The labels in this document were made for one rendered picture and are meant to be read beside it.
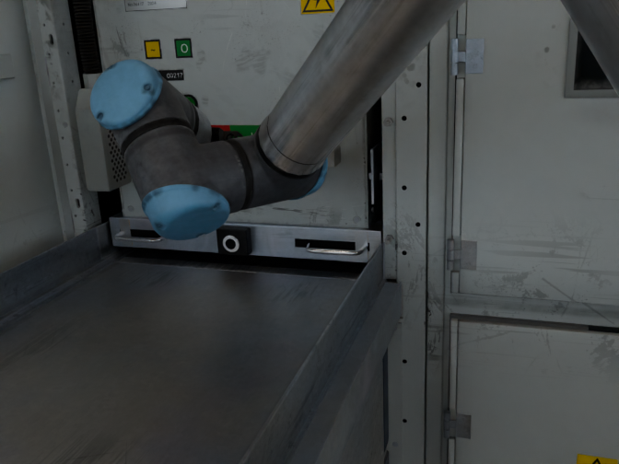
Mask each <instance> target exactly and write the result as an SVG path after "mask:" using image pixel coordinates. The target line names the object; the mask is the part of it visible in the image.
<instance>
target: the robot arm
mask: <svg viewBox="0 0 619 464"><path fill-rule="evenodd" d="M465 1H466V0H345V2H344V3H343V5H342V6H341V8H340V9H339V11H338V13H337V14H336V16H335V17H334V19H333V21H332V22H331V24H330V25H329V27H328V28H327V30H325V32H324V33H323V35H322V36H321V38H320V40H319V41H318V43H317V44H316V46H315V47H314V49H313V50H312V52H311V53H310V55H309V57H308V58H307V60H306V61H305V63H304V64H303V65H302V66H301V68H300V69H299V71H298V73H297V74H296V76H295V77H294V79H293V80H292V82H291V83H290V85H289V86H288V88H287V89H286V91H285V93H284V94H283V96H282V97H281V98H280V99H279V101H278V102H277V104H276V105H275V107H274V109H273V110H272V112H271V113H270V114H269V115H268V116H267V117H266V118H265V119H264V120H263V122H262V123H261V125H260V126H259V128H258V129H257V131H256V132H255V134H253V135H250V136H243V135H242V134H241V133H239V132H238V131H223V130H222V129H221V128H220V127H211V124H210V121H209V120H208V119H207V117H206V115H205V114H203V113H202V112H201V111H200V110H199V109H198V108H197V107H195V106H194V105H193V104H192V103H191V102H190V101H189V100H188V99H187V98H186V97H184V96H183V95H182V93H181V92H180V91H179V90H177V89H176V88H175V87H174V86H173V85H172V84H171V83H169V82H168V81H167V80H166V79H165V78H164V77H163V76H161V73H160V72H159V71H158V70H157V69H156V68H154V67H151V66H149V65H148V64H146V63H144V62H142V61H139V60H134V59H129V60H123V61H120V62H118V63H116V64H113V65H111V66H110V67H109V68H107V69H106V70H105V71H104V72H103V73H102V74H101V75H100V76H99V78H98V79H97V81H96V83H95V84H94V87H93V88H92V91H91V95H90V108H91V111H92V114H93V116H94V117H95V119H96V120H97V121H98V122H99V124H100V125H101V126H102V127H104V128H106V129H109V130H111V131H112V133H113V134H114V136H115V139H116V141H117V144H118V146H119V148H120V150H121V153H122V155H123V159H124V162H125V164H126V166H127V168H128V170H129V173H130V175H131V178H132V180H133V183H134V185H135V188H136V190H137V193H138V195H139V198H140V200H141V202H142V209H143V211H144V213H145V215H146V216H147V217H148V219H149V221H150V223H151V225H152V227H153V228H154V230H155V231H156V232H157V233H158V234H159V235H160V236H162V237H163V238H167V239H172V240H186V239H192V238H198V237H199V236H201V235H202V234H209V233H211V232H213V231H215V230H216V229H218V228H219V227H221V226H222V225H223V224H224V223H225V222H226V221H227V219H228V216H229V214H233V213H236V212H238V211H240V210H246V209H250V208H254V207H258V206H263V205H267V204H271V203H278V202H282V201H286V200H298V199H301V198H303V197H306V196H307V195H310V194H312V193H314V192H315V191H317V190H318V189H319V188H320V187H321V185H322V184H323V182H324V180H325V176H326V174H327V168H328V159H327V157H328V155H330V154H331V153H332V151H333V150H334V149H335V148H336V147H337V146H338V145H339V144H340V143H341V142H342V140H343V139H344V138H345V137H346V136H347V135H348V133H349V132H350V131H351V130H352V129H353V128H354V127H355V126H356V124H357V123H358V122H359V121H360V120H361V119H362V118H363V116H364V115H365V114H366V113H367V112H368V111H369V109H370V108H371V107H372V106H373V105H374V104H375V103H376V102H377V100H378V99H379V98H380V97H381V96H382V95H383V94H384V92H385V91H386V90H387V89H388V88H389V87H390V86H391V84H392V83H393V82H394V81H395V80H396V79H397V78H398V76H399V75H400V74H401V73H402V72H403V71H404V69H405V68H406V67H407V66H408V65H409V64H410V63H411V62H412V61H413V59H414V58H415V57H416V56H417V55H418V54H419V53H420V52H421V51H422V50H423V49H424V48H425V47H426V45H427V44H428V43H429V42H430V41H431V40H432V39H433V37H434V36H435V35H436V34H437V33H438V32H439V31H440V29H441V28H442V27H443V26H444V25H445V24H446V23H447V21H448V20H449V19H450V18H451V17H452V16H453V15H454V13H455V12H456V11H457V10H458V9H459V8H460V7H461V5H462V4H463V3H464V2H465ZM560 1H561V2H562V4H563V6H564V7H565V9H566V11H567V13H568V14H569V15H570V17H571V19H572V20H573V22H574V24H575V25H576V27H577V28H578V31H579V32H580V34H581V36H582V37H583V39H584V41H585V42H586V43H587V45H588V46H589V48H590V50H591V52H592V53H593V55H594V57H595V58H596V60H597V62H598V63H599V65H600V67H601V69H602V71H603V72H604V73H605V75H606V76H607V78H608V79H609V81H610V83H611V84H612V86H613V88H614V90H615V92H616V93H617V95H618V97H619V0H560ZM232 136H234V138H233V137H232ZM238 136H239V137H238Z"/></svg>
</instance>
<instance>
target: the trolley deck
mask: <svg viewBox="0 0 619 464"><path fill-rule="evenodd" d="M355 282H356V281H355V280H343V279H331V278H319V277H307V276H295V275H282V274H270V273H246V272H234V271H222V270H209V269H197V268H185V267H173V266H161V265H149V264H137V263H124V262H115V263H113V264H112V265H110V266H108V267H107V268H105V269H103V270H102V271H100V272H98V273H96V274H94V275H93V276H91V277H89V278H88V279H87V280H85V281H84V282H82V283H80V284H78V285H76V286H75V287H73V288H71V289H70V290H68V291H66V292H65V293H63V294H62V295H60V296H58V297H56V298H55V299H54V300H52V301H50V302H49V303H47V304H45V305H44V306H42V307H40V308H38V309H36V310H35V311H33V312H31V313H30V314H28V315H27V316H26V317H24V318H22V319H20V320H18V321H17V322H15V323H14V324H12V325H10V326H9V327H7V328H5V329H4V330H2V331H0V464H239V463H240V461H241V459H242V458H243V456H244V455H245V453H246V452H247V450H248V449H249V447H250V445H251V443H252V442H253V440H254V439H255V437H256V436H257V434H258V433H259V432H260V430H261V429H262V427H263V425H264V424H265V422H266V420H267V419H268V417H269V416H270V414H271V413H272V411H273V409H274V407H275V406H276V404H277V403H278V402H279V401H280V399H281V397H282V396H283V394H284V393H285V391H286V389H287V388H288V386H289V384H290V383H291V381H292V380H293V378H294V377H295V375H296V373H297V372H298V370H299V369H300V368H301V366H302V365H303V363H304V361H305V360H306V358H307V357H308V355H309V354H310V352H311V350H312V348H313V347H314V345H315V344H316V342H317V341H318V340H319V338H320V337H321V335H322V333H323V332H324V330H325V329H326V327H327V325H328V324H329V322H330V321H331V319H332V318H333V316H334V314H335V312H336V311H337V309H338V308H339V307H340V306H341V304H342V303H343V301H344V299H345V297H346V296H347V294H348V293H349V291H350V289H351V288H352V286H353V285H354V283H355ZM401 315H402V282H399V283H398V284H392V283H385V284H384V286H383V287H382V289H381V291H380V294H379V295H378V297H377V299H376V301H375V303H374V305H373V307H372V309H371V310H370V311H369V313H368V316H367V318H366V320H365V322H364V324H363V326H362V327H361V329H360V331H359V333H358V335H357V336H356V339H355V341H354V342H353V344H352V346H351V348H350V350H349V352H348V354H347V356H346V358H345V359H344V361H343V363H342V365H341V367H340V369H339V371H338V373H337V374H336V376H335V378H334V380H333V383H332V385H331V386H330V388H329V389H328V391H327V393H326V395H325V397H324V399H323V401H322V403H321V405H320V407H319V409H318V410H317V412H316V414H315V416H314V418H313V420H312V421H311V423H310V425H309V428H308V430H307V432H306V434H305V435H304V436H303V438H302V440H301V442H300V444H299V446H298V449H297V451H296V453H295V454H294V456H293V458H292V459H291V461H290V463H289V464H339V462H340V459H341V457H342V455H343V453H344V451H345V447H346V445H347V442H348V440H349V437H350V435H351V434H352V431H353V429H354V426H355V424H356V420H357V418H358V416H359V414H360V412H361V409H362V407H363V405H364V402H365V400H366V397H367V395H368V392H369V390H370V388H371V385H372V383H373V380H374V378H375V376H376V374H377V372H378V370H379V367H380V363H381V361H382V359H383V356H384V355H385V352H386V350H387V348H388V345H389V343H390V341H391V337H392V335H393V333H394V331H395V328H396V326H397V323H398V321H399V319H400V316H401Z"/></svg>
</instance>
